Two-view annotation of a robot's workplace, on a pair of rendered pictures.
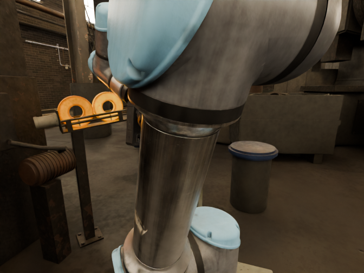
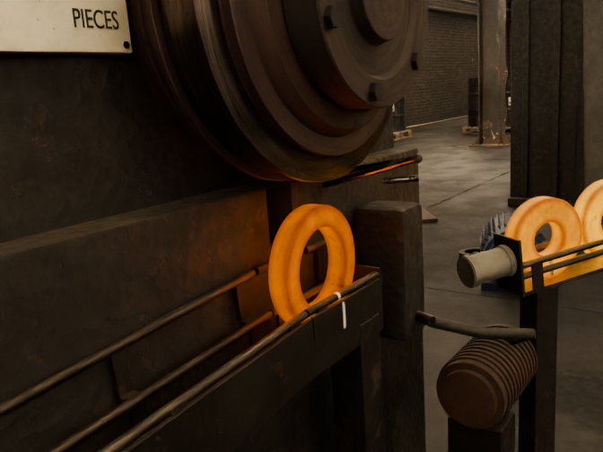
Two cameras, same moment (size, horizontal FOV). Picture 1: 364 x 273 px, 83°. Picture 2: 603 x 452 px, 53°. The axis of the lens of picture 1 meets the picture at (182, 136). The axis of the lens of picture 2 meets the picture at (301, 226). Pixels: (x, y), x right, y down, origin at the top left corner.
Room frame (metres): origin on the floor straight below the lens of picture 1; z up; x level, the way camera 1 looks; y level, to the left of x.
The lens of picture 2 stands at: (-0.20, 0.60, 1.00)
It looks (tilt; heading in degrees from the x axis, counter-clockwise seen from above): 12 degrees down; 18
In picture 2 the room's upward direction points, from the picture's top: 4 degrees counter-clockwise
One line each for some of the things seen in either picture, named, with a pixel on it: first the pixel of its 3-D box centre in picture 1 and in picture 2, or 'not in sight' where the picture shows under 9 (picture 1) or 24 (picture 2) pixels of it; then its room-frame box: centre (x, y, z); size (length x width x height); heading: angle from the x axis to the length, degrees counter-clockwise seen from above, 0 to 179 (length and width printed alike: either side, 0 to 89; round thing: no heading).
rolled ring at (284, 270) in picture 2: not in sight; (314, 266); (0.63, 0.85, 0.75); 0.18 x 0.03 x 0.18; 162
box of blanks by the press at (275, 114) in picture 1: (273, 122); not in sight; (2.54, -1.15, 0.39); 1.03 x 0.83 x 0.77; 86
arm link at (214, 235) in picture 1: (209, 242); not in sight; (0.38, -0.06, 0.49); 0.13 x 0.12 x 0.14; 119
